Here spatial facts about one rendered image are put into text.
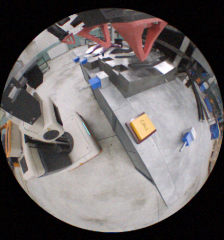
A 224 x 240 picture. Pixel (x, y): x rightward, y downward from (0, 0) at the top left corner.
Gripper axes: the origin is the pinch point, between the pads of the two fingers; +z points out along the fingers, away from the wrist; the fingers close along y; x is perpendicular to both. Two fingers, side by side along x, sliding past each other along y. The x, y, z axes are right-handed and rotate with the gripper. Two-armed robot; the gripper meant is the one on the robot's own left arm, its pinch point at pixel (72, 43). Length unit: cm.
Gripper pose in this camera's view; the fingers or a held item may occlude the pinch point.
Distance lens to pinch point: 55.5
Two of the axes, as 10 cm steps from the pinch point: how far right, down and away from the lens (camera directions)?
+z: 3.8, 0.6, 9.2
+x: -7.2, 6.5, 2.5
